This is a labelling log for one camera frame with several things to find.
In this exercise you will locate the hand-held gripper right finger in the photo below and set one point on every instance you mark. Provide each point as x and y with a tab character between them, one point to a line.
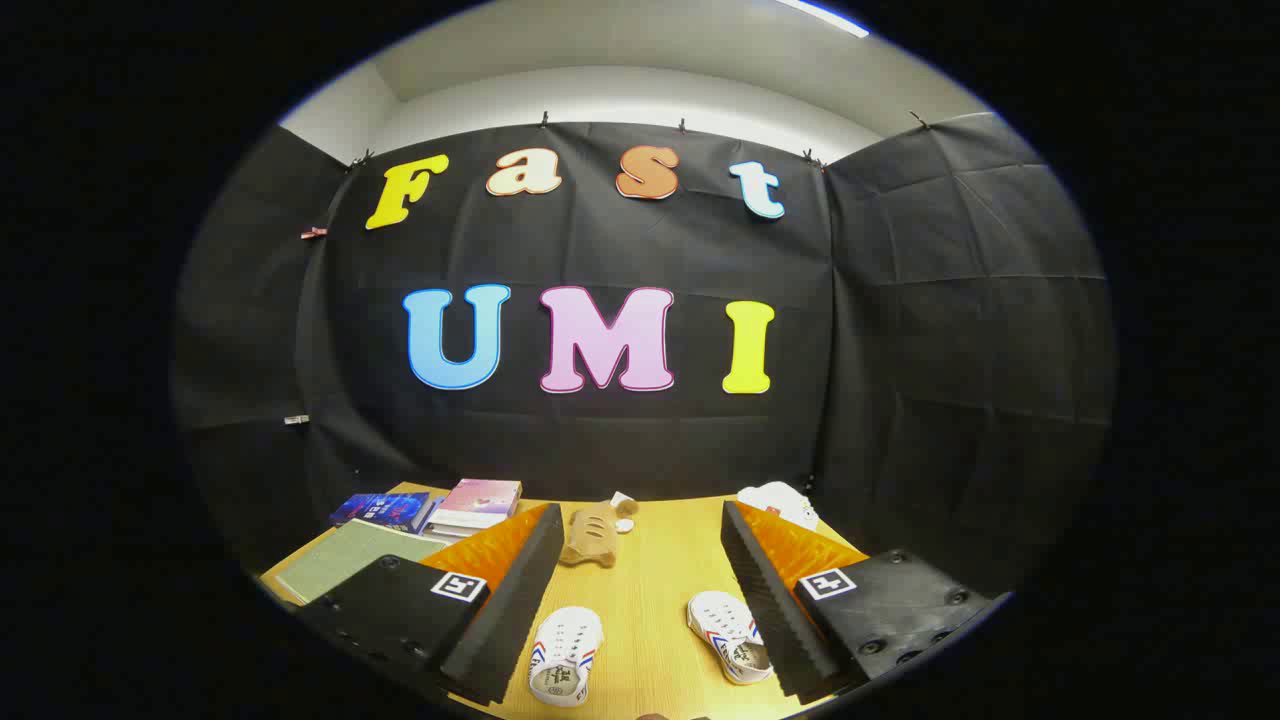
765	600

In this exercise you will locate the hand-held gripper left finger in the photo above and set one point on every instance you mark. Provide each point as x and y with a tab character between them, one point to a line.
515	600

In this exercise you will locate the white canvas shoe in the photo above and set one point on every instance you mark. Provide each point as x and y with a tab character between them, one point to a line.
565	650
728	632

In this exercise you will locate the cream fabric storage box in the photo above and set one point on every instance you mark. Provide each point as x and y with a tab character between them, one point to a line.
350	560

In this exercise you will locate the grey book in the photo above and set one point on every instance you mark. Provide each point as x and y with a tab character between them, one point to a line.
455	530

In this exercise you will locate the white plush toy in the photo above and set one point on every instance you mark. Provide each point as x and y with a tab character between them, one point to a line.
782	502

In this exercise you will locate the brown bread plush toy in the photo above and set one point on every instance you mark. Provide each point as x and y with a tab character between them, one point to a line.
592	535

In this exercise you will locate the pink cover book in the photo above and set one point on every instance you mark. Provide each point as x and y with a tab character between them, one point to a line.
482	497

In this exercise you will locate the light blue book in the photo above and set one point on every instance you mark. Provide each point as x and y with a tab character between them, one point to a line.
432	515

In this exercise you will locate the dark blue book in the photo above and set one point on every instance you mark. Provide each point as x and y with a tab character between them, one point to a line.
385	508

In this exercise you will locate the black backdrop cloth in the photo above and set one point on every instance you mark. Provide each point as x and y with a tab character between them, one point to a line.
600	440

